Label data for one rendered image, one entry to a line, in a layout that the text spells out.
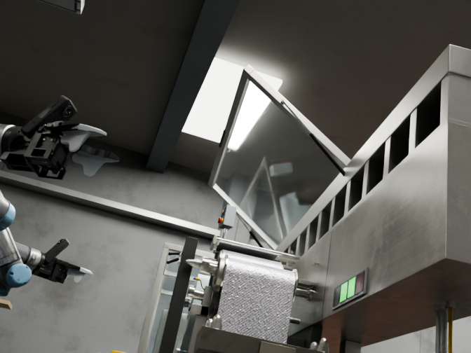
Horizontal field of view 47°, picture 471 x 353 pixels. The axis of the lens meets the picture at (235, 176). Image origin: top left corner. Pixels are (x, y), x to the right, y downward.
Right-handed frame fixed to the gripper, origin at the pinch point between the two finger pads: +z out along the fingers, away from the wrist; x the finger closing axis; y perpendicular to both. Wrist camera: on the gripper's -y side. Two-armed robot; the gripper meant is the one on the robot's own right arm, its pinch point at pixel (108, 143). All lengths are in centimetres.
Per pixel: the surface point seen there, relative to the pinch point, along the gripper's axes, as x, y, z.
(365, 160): -57, -43, 49
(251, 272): -86, -15, 16
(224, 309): -86, -1, 10
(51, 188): -339, -183, -245
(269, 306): -90, -5, 23
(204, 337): -67, 15, 11
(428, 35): -173, -233, 82
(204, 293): -90, -6, 1
